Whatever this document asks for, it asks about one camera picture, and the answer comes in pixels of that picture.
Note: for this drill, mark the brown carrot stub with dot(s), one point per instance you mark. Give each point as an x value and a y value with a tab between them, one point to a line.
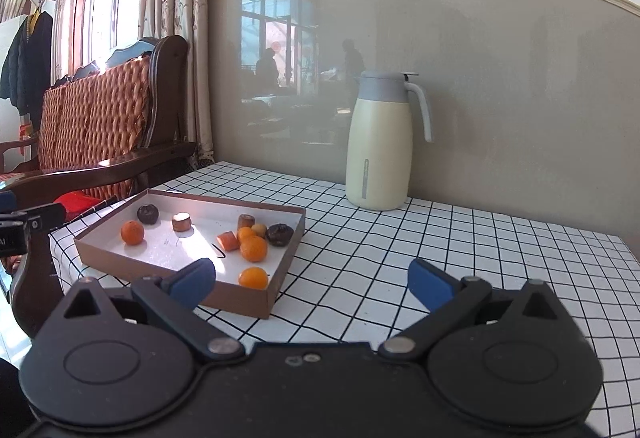
246	220

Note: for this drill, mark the tan round food piece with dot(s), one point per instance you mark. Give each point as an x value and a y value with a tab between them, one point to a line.
181	222

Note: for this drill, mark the brown shallow cardboard box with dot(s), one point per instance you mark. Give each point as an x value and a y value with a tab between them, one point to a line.
165	251

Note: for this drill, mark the black hanging coat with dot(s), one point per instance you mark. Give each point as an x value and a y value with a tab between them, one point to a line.
26	71

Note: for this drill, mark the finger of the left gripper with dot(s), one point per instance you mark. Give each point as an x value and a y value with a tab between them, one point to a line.
8	202
39	218

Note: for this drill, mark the red plastic bag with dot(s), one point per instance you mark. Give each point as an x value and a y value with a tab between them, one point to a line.
76	203

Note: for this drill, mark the cream thermos jug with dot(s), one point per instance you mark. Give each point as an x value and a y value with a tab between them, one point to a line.
380	141

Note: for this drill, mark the dark mangosteen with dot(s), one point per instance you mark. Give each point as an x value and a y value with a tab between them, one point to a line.
279	235
148	214

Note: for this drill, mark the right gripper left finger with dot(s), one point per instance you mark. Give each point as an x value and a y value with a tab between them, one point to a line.
170	303

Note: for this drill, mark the dark mangosteen in box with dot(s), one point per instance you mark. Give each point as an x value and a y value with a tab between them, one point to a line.
148	214

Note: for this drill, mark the orange carrot piece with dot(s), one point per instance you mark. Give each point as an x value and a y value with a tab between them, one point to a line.
228	241

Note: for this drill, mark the orange quilted sofa cushion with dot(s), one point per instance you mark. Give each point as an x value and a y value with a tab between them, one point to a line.
95	118

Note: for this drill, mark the large textured orange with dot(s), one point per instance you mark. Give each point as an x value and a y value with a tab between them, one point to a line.
132	233

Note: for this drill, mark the dark wooden sofa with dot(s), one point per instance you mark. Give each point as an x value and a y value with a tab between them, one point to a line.
164	154

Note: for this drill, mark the small yellowish fruit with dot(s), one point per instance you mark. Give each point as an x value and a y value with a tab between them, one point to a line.
260	230

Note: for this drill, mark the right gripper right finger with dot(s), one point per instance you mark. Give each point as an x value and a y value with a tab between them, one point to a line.
451	303

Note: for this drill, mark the orange tangerine front of box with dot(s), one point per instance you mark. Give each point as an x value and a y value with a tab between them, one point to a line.
254	278

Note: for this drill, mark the orange tangerine in box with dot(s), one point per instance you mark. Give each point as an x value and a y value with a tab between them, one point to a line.
245	233

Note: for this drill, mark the small orange tangerine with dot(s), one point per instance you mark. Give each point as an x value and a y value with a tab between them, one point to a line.
254	249

